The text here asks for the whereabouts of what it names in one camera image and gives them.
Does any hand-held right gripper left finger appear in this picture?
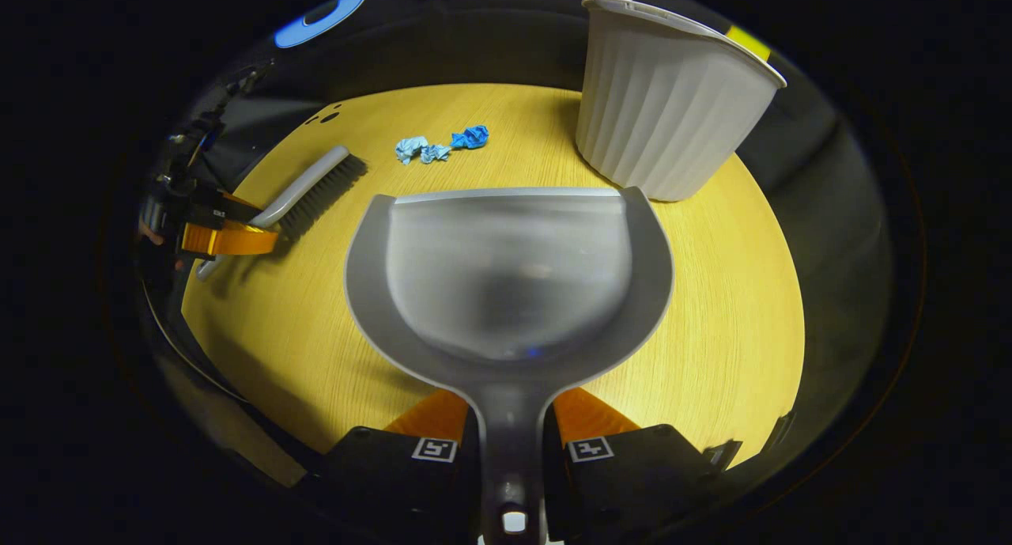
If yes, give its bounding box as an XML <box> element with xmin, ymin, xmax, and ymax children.
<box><xmin>304</xmin><ymin>388</ymin><xmax>485</xmax><ymax>545</ymax></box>

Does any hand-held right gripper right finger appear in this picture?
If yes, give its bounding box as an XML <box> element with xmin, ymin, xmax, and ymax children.
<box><xmin>544</xmin><ymin>387</ymin><xmax>728</xmax><ymax>545</ymax></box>

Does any grey small broom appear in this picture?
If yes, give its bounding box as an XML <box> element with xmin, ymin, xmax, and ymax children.
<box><xmin>196</xmin><ymin>146</ymin><xmax>368</xmax><ymax>282</ymax></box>

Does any grey dustpan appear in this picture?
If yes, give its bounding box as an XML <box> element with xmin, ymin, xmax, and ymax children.
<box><xmin>344</xmin><ymin>186</ymin><xmax>674</xmax><ymax>545</ymax></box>

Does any white ribbed garbage bin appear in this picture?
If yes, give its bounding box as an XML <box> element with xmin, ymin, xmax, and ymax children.
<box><xmin>576</xmin><ymin>0</ymin><xmax>787</xmax><ymax>202</ymax></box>

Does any wooden desktop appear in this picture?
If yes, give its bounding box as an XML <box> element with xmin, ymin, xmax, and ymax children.
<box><xmin>182</xmin><ymin>84</ymin><xmax>806</xmax><ymax>468</ymax></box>

